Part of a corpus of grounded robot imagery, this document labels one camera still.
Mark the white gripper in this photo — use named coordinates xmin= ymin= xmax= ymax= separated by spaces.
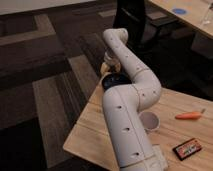
xmin=100 ymin=52 xmax=121 ymax=76

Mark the blue ceramic bowl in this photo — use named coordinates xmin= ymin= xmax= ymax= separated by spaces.
xmin=101 ymin=73 xmax=131 ymax=90

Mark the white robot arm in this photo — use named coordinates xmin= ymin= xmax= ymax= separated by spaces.
xmin=102 ymin=28 xmax=168 ymax=171

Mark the black office chair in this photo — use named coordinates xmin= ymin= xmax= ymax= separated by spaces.
xmin=113 ymin=0 xmax=182 ymax=53

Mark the white cup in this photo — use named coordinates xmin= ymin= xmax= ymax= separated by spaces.
xmin=139 ymin=112 xmax=160 ymax=133

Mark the blue round coaster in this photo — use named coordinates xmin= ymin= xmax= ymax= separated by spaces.
xmin=172 ymin=8 xmax=187 ymax=15

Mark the orange carrot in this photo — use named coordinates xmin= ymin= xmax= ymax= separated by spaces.
xmin=175 ymin=109 xmax=206 ymax=120

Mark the wooden background desk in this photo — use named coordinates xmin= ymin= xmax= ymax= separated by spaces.
xmin=148 ymin=0 xmax=213 ymax=39

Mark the black snack box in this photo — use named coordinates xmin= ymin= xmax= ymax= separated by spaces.
xmin=172 ymin=138 xmax=202 ymax=161

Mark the clear glass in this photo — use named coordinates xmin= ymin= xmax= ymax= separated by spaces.
xmin=202 ymin=0 xmax=213 ymax=25

